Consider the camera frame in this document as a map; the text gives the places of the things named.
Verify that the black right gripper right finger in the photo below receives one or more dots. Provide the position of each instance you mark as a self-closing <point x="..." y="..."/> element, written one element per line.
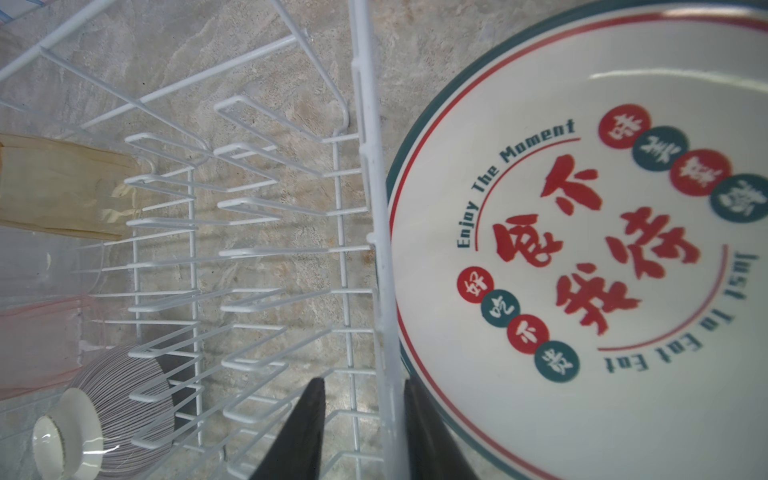
<point x="433" y="454"/>

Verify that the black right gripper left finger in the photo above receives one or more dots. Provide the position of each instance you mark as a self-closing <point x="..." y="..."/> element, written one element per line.
<point x="297" y="450"/>

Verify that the pink glass cup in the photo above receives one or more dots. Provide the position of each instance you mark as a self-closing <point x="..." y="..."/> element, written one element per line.
<point x="43" y="345"/>

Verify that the plate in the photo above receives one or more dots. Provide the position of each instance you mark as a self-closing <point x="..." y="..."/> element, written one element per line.
<point x="579" y="238"/>

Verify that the clear glass cup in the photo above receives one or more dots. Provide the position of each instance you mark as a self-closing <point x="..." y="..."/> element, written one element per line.
<point x="38" y="267"/>

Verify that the yellow glass cup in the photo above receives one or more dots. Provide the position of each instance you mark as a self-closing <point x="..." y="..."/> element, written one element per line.
<point x="64" y="188"/>

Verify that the white ceramic bowl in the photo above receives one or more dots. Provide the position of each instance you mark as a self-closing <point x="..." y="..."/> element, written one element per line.
<point x="114" y="421"/>

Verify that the white wire dish rack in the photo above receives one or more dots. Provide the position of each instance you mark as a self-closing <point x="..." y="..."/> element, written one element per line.
<point x="255" y="258"/>

